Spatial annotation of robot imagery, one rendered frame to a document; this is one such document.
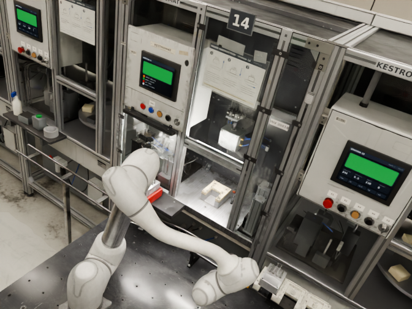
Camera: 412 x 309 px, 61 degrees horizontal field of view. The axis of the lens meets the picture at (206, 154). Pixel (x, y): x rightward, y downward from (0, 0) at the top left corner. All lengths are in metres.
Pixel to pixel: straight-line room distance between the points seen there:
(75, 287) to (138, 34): 1.25
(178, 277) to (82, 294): 0.56
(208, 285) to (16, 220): 2.23
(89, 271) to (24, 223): 1.71
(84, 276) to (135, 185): 0.55
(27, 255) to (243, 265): 2.02
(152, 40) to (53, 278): 1.32
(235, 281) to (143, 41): 1.24
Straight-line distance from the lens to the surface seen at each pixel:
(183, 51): 1.76
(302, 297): 1.93
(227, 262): 1.44
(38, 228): 3.29
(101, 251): 1.80
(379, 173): 1.55
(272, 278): 1.87
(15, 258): 3.10
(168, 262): 2.12
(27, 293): 2.03
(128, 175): 1.33
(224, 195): 2.16
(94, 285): 1.73
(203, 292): 1.49
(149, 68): 1.89
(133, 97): 2.05
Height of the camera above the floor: 2.30
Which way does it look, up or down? 32 degrees down
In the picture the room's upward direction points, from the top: 12 degrees clockwise
